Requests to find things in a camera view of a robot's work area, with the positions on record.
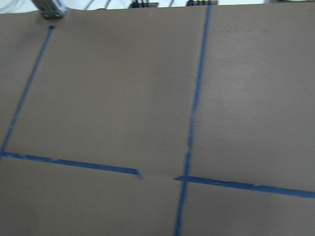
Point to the black power strip left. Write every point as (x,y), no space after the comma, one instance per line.
(143,4)

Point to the black power strip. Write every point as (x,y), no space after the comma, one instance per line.
(143,4)
(201,2)

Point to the black power strip right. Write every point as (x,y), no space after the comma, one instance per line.
(201,2)

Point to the aluminium frame post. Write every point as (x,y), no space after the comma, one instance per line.
(51,9)

